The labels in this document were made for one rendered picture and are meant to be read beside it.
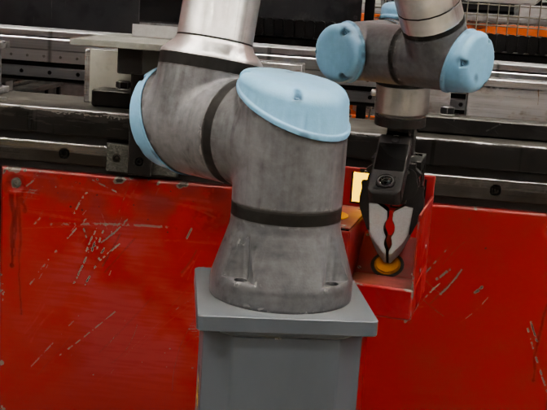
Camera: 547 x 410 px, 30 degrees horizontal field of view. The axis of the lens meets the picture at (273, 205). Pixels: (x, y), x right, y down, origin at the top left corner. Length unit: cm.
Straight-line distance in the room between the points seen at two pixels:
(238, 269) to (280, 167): 12
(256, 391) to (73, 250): 82
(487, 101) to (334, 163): 81
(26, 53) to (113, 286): 61
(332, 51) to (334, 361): 44
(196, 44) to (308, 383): 38
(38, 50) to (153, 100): 106
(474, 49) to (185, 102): 35
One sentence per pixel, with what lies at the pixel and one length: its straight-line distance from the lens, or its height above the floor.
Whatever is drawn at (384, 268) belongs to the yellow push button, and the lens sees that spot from 147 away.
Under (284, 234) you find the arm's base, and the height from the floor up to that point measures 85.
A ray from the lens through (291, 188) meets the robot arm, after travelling 101.
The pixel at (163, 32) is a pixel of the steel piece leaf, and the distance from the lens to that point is 176.
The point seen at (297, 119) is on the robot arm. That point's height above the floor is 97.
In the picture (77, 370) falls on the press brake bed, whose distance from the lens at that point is 187.
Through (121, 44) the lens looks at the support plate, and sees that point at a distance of 159.
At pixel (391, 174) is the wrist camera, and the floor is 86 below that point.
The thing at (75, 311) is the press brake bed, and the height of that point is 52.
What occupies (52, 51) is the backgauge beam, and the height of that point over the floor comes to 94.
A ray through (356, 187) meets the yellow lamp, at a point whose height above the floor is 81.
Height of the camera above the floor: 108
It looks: 11 degrees down
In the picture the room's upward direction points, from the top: 4 degrees clockwise
